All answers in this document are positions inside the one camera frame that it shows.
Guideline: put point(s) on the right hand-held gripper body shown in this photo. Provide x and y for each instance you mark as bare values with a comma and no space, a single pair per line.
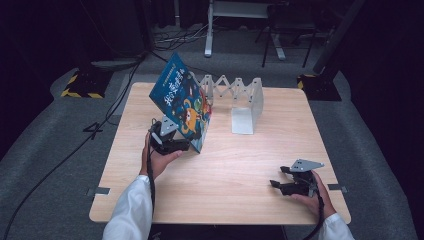
301,186

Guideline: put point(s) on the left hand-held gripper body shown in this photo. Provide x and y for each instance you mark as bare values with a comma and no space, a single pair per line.
163,140

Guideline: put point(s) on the blue cartoon picture book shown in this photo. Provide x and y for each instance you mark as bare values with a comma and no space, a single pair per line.
180,100

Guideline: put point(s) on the translucent expandable book stand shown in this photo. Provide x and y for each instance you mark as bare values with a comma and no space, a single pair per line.
243,120

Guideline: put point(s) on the person's left hand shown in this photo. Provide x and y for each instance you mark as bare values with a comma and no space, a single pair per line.
158,165

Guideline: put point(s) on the person's right hand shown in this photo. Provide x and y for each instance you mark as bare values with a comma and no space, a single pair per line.
321,203

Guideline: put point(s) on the grey tape strip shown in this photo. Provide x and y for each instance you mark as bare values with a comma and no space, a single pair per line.
337,187
101,191

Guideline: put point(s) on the person's dark trousers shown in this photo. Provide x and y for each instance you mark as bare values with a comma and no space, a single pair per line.
216,233

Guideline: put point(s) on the yellow-black striped stand base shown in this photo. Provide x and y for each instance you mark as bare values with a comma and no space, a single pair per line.
87,85
320,88

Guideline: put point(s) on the grey flat stand base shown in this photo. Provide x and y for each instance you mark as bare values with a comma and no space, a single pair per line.
113,63

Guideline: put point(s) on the slanted black stand pole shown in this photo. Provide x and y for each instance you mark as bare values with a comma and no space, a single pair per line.
336,36

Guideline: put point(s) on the black chair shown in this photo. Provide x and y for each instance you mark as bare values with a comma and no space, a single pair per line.
290,23

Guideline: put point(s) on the white desk frame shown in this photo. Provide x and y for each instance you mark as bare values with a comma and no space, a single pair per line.
209,33

